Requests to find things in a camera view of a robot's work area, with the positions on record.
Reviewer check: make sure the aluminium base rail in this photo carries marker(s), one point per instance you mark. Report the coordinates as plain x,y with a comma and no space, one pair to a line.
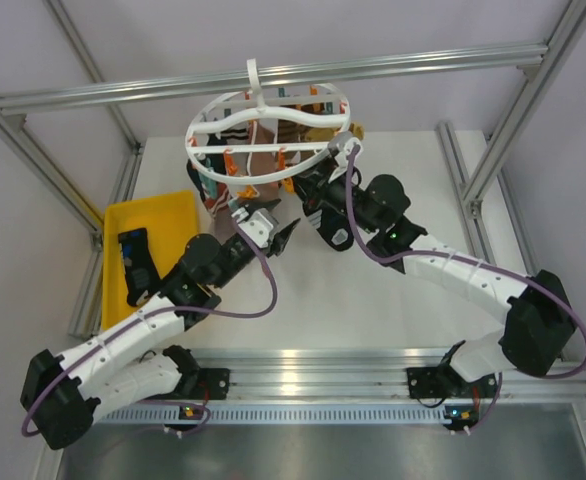
334,375

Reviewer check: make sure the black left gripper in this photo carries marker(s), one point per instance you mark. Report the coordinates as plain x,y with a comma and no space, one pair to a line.
280,239

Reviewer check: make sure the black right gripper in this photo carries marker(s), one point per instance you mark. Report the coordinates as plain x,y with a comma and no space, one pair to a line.
314,183

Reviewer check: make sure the white slotted cable duct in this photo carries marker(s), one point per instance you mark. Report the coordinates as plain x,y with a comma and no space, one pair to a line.
281,414

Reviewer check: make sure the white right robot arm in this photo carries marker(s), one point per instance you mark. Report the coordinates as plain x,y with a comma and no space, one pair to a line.
532,311

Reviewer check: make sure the black patterned sock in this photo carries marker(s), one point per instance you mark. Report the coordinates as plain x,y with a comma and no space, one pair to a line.
141,276
332,226

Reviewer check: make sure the yellow beige sock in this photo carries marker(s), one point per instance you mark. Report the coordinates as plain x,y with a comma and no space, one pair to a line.
316,134

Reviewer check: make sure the brown striped sock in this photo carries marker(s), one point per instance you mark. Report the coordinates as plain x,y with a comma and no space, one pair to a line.
234,136

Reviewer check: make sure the yellow plastic tray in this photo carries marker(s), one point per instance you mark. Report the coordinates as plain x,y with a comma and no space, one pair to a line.
170,220

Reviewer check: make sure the aluminium top crossbar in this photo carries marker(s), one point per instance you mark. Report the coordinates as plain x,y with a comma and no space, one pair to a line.
407,64

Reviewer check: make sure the large brown sock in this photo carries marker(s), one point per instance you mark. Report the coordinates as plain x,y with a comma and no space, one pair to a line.
256,164

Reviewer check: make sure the white round clip hanger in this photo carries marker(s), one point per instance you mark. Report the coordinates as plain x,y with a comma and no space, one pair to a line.
323,105

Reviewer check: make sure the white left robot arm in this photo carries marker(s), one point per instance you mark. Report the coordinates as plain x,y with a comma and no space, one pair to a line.
65,394

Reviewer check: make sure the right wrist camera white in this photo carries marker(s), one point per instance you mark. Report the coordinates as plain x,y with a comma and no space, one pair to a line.
344,149

